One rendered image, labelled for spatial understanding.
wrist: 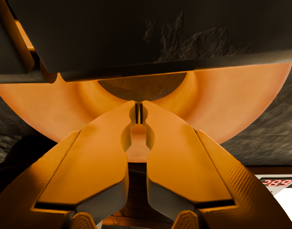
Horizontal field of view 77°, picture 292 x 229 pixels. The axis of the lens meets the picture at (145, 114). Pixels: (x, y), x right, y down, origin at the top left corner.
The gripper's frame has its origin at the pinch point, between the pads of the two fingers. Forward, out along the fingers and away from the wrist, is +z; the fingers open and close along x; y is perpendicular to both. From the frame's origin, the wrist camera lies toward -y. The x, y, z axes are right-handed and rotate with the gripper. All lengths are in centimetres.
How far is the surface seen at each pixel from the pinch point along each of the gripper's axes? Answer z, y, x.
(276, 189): 19, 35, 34
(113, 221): -0.3, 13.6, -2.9
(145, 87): 5.9, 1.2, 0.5
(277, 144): 16.2, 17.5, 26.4
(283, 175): 16.8, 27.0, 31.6
